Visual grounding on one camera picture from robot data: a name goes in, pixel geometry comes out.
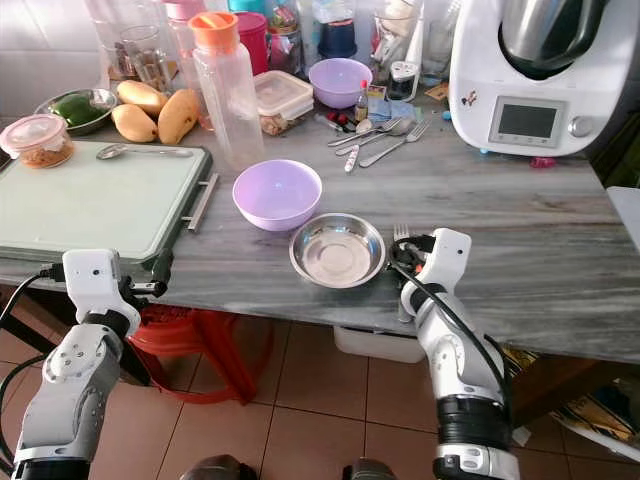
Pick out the white black shaker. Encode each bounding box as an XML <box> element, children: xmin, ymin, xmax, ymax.
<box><xmin>387</xmin><ymin>60</ymin><xmax>421</xmax><ymax>103</ymax></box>

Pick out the pink-lidded clear food tub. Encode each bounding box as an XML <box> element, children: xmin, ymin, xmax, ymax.
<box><xmin>0</xmin><ymin>112</ymin><xmax>70</xmax><ymax>170</ymax></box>

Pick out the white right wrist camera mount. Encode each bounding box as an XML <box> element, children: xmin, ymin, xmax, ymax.
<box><xmin>423</xmin><ymin>227</ymin><xmax>474</xmax><ymax>297</ymax></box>

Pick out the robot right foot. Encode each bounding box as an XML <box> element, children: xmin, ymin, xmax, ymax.
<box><xmin>344</xmin><ymin>457</ymin><xmax>403</xmax><ymax>480</ymax></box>

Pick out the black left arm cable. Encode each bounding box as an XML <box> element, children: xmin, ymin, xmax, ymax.
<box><xmin>0</xmin><ymin>263</ymin><xmax>67</xmax><ymax>471</ymax></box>

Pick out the red plastic stool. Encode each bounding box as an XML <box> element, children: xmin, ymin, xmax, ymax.
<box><xmin>128</xmin><ymin>303</ymin><xmax>258</xmax><ymax>404</ymax></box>

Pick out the white-handled table knife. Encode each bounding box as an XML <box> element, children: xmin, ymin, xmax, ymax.
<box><xmin>344</xmin><ymin>128</ymin><xmax>373</xmax><ymax>174</ymax></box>

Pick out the white kitchen cooking machine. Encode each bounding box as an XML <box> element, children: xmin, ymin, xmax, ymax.
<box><xmin>447</xmin><ymin>0</ymin><xmax>617</xmax><ymax>159</ymax></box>

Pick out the steel bowl with green fruit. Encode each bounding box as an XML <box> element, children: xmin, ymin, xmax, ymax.
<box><xmin>34</xmin><ymin>87</ymin><xmax>119</xmax><ymax>138</ymax></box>

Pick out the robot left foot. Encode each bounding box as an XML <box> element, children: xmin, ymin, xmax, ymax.
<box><xmin>179</xmin><ymin>454</ymin><xmax>258</xmax><ymax>480</ymax></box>

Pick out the shallow steel dish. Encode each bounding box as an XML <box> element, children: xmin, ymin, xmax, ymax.
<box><xmin>289</xmin><ymin>212</ymin><xmax>388</xmax><ymax>290</ymax></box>

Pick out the square clear lidded container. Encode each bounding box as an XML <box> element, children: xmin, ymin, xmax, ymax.
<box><xmin>253</xmin><ymin>69</ymin><xmax>315</xmax><ymax>137</ymax></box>

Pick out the small purple plastic bowl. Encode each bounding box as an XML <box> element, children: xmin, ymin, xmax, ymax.
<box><xmin>307</xmin><ymin>57</ymin><xmax>374</xmax><ymax>110</ymax></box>

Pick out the white plastic bin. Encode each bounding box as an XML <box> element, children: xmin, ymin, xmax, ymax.
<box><xmin>332</xmin><ymin>324</ymin><xmax>423</xmax><ymax>364</ymax></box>

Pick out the magenta plastic cup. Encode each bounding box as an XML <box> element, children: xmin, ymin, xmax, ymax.
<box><xmin>234</xmin><ymin>11</ymin><xmax>269</xmax><ymax>76</ymax></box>

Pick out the clear glass jar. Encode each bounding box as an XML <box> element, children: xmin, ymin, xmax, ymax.
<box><xmin>118</xmin><ymin>23</ymin><xmax>173</xmax><ymax>91</ymax></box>

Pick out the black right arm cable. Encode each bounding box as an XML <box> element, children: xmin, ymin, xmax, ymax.
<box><xmin>390</xmin><ymin>260</ymin><xmax>513</xmax><ymax>421</ymax></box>

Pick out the large purple plastic bowl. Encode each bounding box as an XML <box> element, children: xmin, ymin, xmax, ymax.
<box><xmin>232</xmin><ymin>158</ymin><xmax>324</xmax><ymax>233</ymax></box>

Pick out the yellow mango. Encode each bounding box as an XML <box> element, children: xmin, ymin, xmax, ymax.
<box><xmin>110</xmin><ymin>102</ymin><xmax>160</xmax><ymax>144</ymax></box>
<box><xmin>116</xmin><ymin>79</ymin><xmax>170</xmax><ymax>117</ymax></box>
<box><xmin>156</xmin><ymin>87</ymin><xmax>200</xmax><ymax>147</ymax></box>

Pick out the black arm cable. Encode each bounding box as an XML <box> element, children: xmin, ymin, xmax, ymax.
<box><xmin>390</xmin><ymin>260</ymin><xmax>513</xmax><ymax>421</ymax></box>
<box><xmin>0</xmin><ymin>263</ymin><xmax>67</xmax><ymax>471</ymax></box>

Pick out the pale green cutting board tray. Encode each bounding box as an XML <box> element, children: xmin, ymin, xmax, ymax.
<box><xmin>0</xmin><ymin>141</ymin><xmax>220</xmax><ymax>267</ymax></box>

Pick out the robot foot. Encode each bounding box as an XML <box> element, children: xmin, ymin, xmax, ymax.
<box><xmin>344</xmin><ymin>457</ymin><xmax>403</xmax><ymax>480</ymax></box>
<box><xmin>179</xmin><ymin>454</ymin><xmax>258</xmax><ymax>480</ymax></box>

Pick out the clear bottle pink cap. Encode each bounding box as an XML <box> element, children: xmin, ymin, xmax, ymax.
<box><xmin>164</xmin><ymin>0</ymin><xmax>211</xmax><ymax>131</ymax></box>

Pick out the clear bottle orange cap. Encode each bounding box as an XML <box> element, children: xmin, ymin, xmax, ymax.
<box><xmin>188</xmin><ymin>10</ymin><xmax>265</xmax><ymax>172</ymax></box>

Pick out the long steel fork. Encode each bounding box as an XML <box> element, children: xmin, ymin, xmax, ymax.
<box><xmin>359</xmin><ymin>119</ymin><xmax>432</xmax><ymax>169</ymax></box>

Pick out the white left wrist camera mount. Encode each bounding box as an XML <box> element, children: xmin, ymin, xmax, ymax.
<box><xmin>61</xmin><ymin>248</ymin><xmax>142</xmax><ymax>327</ymax></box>

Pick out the dark blue cup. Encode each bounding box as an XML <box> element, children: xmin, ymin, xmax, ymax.
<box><xmin>316</xmin><ymin>18</ymin><xmax>359</xmax><ymax>61</ymax></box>

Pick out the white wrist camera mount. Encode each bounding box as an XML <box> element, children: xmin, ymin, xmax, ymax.
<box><xmin>61</xmin><ymin>248</ymin><xmax>142</xmax><ymax>327</ymax></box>
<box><xmin>423</xmin><ymin>227</ymin><xmax>474</xmax><ymax>297</ymax></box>

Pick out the long steel spoon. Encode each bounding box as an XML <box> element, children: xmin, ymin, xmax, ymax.
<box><xmin>325</xmin><ymin>115</ymin><xmax>417</xmax><ymax>149</ymax></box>

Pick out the small sauce bottle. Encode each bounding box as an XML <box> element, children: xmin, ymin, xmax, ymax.
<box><xmin>354</xmin><ymin>80</ymin><xmax>371</xmax><ymax>123</ymax></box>

